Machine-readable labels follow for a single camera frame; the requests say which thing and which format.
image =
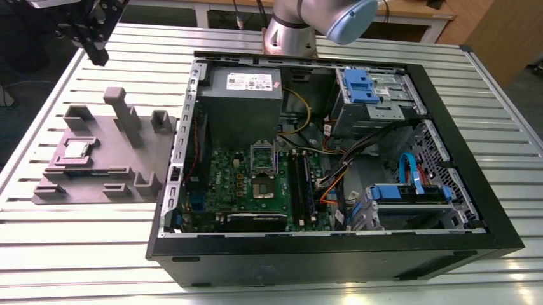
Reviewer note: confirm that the large blue drive latch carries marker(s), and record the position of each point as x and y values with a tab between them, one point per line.
358	77

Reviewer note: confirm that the grey parts rack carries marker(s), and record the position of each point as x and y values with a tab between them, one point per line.
110	165

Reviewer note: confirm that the CPU socket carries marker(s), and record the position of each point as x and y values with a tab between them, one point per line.
263	190

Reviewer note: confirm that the green motherboard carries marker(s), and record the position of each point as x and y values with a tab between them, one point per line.
229	178

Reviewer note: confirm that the black graphics card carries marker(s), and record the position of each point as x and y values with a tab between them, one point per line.
254	221

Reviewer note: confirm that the wooden cabinet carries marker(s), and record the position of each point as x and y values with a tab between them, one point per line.
501	31

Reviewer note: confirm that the black RAM slot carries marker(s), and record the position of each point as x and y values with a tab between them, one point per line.
301	187
295	187
306	187

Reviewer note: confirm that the metal disk bay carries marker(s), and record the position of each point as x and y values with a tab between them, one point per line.
416	206

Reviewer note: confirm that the silver CPU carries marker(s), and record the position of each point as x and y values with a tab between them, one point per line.
77	150

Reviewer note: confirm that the blue disk carrier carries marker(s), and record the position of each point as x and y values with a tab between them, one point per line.
389	192

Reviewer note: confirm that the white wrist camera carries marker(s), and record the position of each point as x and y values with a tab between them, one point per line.
51	3

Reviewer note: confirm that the black chair base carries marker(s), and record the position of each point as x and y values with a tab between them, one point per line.
536	65

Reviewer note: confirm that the black PC case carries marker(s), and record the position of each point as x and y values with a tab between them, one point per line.
297	263

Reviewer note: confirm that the small blue drive latch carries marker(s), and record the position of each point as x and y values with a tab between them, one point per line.
368	95

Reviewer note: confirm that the grey power supply unit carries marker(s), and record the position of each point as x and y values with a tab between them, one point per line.
238	120

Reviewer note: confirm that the metal drive cage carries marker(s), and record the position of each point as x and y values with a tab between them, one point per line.
382	114

